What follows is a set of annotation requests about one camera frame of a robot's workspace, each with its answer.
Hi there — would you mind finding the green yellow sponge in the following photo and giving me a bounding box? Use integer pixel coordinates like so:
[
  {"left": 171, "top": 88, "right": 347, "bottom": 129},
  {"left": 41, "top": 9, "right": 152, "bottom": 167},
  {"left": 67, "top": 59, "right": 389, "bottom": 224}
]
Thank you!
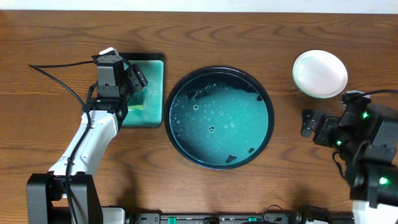
[{"left": 127, "top": 91, "right": 145, "bottom": 111}]

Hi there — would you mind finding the round black tray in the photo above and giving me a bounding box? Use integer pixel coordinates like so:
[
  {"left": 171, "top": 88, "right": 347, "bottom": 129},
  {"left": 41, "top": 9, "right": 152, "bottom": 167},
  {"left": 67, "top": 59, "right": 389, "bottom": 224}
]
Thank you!
[{"left": 164, "top": 66, "right": 275, "bottom": 170}]

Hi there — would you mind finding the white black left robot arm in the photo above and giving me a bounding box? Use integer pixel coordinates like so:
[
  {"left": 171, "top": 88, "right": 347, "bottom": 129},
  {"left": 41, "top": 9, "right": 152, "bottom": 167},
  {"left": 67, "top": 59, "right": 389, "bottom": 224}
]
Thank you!
[{"left": 26, "top": 56, "right": 147, "bottom": 223}]

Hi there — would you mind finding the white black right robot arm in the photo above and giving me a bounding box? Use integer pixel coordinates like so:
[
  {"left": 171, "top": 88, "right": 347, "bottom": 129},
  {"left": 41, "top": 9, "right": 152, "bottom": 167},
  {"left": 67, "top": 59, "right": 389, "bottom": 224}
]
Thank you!
[{"left": 301, "top": 105, "right": 397, "bottom": 223}]

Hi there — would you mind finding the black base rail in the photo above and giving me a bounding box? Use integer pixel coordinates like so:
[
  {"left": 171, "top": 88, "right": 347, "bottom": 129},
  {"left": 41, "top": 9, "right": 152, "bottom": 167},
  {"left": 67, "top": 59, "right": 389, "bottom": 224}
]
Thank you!
[{"left": 126, "top": 212, "right": 355, "bottom": 224}]

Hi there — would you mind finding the rectangular black soapy water tray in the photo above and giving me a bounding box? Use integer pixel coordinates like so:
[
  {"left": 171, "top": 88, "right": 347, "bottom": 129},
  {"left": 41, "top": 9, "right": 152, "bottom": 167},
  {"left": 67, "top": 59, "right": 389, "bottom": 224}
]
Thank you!
[{"left": 120, "top": 53, "right": 165, "bottom": 128}]

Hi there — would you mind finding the white plate with green stain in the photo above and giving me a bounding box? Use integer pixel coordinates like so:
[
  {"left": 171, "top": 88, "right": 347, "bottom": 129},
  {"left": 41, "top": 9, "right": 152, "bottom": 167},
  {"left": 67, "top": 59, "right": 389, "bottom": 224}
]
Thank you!
[{"left": 292, "top": 50, "right": 348, "bottom": 99}]

